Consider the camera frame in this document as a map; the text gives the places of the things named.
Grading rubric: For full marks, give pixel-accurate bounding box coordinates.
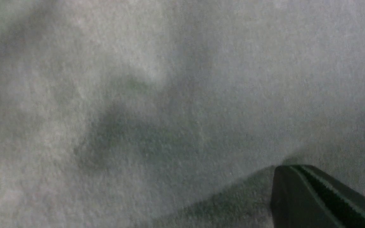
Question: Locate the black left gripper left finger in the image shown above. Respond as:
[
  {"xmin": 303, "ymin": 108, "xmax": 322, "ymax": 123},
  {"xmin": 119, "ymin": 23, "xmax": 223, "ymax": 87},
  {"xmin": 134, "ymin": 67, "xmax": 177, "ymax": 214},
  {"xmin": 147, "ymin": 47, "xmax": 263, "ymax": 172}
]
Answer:
[{"xmin": 270, "ymin": 166, "xmax": 344, "ymax": 228}]

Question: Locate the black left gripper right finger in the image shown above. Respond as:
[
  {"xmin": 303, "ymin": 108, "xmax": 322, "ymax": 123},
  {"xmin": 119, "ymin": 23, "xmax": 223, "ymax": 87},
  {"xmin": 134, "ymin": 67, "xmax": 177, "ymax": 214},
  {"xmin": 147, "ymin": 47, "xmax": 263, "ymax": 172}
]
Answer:
[{"xmin": 292, "ymin": 165, "xmax": 365, "ymax": 228}]

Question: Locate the dark gray long-sleeve shirt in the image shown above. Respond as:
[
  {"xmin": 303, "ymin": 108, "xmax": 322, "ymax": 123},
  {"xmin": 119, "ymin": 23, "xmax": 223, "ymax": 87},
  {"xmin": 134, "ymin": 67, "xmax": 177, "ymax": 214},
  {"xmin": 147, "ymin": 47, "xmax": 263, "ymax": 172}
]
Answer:
[{"xmin": 0, "ymin": 0, "xmax": 365, "ymax": 228}]

